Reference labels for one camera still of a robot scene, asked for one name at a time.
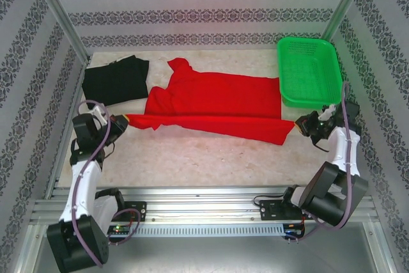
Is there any aluminium rail frame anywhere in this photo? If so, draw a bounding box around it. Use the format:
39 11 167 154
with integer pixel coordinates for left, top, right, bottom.
30 185 380 224

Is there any green plastic basket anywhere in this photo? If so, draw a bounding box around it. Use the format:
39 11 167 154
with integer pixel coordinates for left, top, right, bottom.
276 36 343 110

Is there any aluminium right frame post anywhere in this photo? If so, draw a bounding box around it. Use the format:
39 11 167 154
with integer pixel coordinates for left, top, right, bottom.
321 0 374 45

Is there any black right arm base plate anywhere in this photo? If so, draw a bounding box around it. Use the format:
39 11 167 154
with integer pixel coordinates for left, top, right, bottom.
259 198 307 222

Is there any folded black t-shirt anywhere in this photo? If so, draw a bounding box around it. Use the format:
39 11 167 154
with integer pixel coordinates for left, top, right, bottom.
81 55 150 107

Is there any aluminium left frame post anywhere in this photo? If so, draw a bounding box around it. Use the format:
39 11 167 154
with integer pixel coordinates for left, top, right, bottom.
30 0 92 63

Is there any left controller board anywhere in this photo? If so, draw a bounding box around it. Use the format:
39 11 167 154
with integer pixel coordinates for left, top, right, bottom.
104 224 132 236

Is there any slotted metal cable duct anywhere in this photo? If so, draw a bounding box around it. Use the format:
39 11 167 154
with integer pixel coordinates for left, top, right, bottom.
43 224 285 237

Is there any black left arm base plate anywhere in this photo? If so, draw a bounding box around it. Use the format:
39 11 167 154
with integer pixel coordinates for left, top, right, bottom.
123 201 147 222

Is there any controller board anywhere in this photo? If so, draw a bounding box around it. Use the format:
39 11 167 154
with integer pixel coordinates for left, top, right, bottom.
284 223 306 238
104 224 132 236

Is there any aluminium frame post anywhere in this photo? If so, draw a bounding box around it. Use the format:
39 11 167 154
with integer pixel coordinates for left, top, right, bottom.
321 0 374 45
30 0 92 63

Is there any right controller board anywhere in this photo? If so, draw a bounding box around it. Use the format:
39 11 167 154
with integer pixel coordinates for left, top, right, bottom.
284 223 306 238

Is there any red printed t-shirt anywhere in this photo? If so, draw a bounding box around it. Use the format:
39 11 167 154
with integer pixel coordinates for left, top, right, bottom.
126 58 297 146

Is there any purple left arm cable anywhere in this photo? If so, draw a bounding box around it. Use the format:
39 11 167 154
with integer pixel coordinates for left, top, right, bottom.
72 100 141 269

